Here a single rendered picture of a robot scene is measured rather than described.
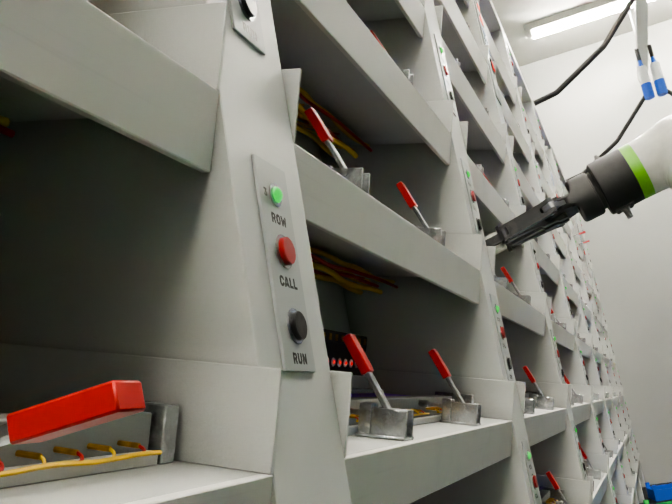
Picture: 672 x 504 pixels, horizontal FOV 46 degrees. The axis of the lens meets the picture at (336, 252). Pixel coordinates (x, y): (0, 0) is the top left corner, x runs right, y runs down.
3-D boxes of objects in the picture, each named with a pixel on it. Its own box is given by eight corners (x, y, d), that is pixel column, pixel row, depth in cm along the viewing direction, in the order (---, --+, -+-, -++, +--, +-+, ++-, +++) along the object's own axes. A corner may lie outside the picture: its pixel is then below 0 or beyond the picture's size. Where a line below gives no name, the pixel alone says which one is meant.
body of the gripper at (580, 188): (606, 205, 122) (551, 233, 124) (609, 216, 130) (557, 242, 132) (583, 165, 124) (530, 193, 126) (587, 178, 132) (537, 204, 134)
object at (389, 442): (510, 456, 101) (516, 348, 103) (338, 538, 45) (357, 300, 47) (362, 437, 108) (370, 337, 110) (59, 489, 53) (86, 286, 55)
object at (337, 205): (478, 304, 105) (484, 203, 107) (286, 210, 50) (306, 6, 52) (339, 297, 113) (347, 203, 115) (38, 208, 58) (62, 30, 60)
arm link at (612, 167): (615, 153, 131) (612, 137, 123) (650, 213, 128) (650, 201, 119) (581, 171, 133) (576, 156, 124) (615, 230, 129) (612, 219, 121)
